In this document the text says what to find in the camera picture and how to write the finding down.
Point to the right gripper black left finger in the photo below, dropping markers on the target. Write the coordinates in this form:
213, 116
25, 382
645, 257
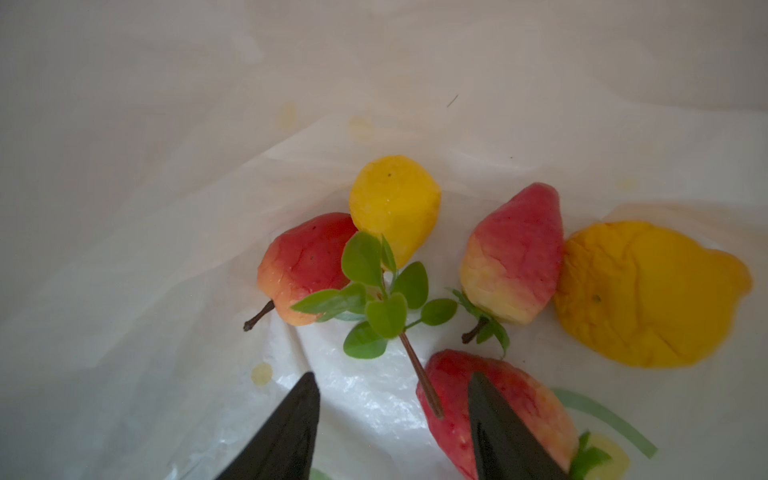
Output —
284, 446

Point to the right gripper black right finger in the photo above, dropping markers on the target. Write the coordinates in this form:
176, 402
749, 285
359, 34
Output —
504, 448

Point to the small yellow fake lemon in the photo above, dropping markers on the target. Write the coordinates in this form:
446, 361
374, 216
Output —
394, 197

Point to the white plastic bag lemon print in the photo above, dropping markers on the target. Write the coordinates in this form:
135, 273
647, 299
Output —
151, 150

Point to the red fake pear upper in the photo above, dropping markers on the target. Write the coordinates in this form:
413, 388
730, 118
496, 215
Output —
512, 263

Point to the large yellow fake lemon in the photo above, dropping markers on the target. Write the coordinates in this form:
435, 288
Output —
648, 296

